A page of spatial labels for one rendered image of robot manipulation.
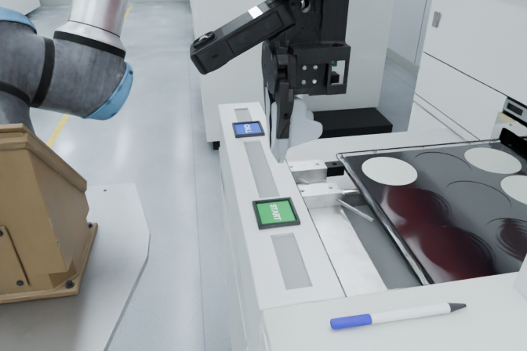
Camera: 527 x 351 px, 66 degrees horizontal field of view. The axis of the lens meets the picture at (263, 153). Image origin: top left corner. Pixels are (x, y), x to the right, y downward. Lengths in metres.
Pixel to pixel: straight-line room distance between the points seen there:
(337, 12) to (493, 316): 0.34
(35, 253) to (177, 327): 1.07
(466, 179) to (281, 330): 0.51
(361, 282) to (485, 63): 0.67
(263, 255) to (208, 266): 1.36
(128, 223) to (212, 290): 1.00
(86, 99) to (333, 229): 0.45
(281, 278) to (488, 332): 0.21
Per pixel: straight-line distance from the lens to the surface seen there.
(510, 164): 0.92
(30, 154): 0.57
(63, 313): 0.68
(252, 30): 0.42
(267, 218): 0.54
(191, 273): 1.83
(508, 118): 1.02
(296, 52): 0.42
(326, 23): 0.44
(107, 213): 0.84
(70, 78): 0.72
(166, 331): 1.66
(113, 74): 0.74
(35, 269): 0.68
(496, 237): 0.70
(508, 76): 1.04
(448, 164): 0.86
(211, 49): 0.42
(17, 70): 0.70
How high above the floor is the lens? 1.30
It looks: 30 degrees down
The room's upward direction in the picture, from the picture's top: straight up
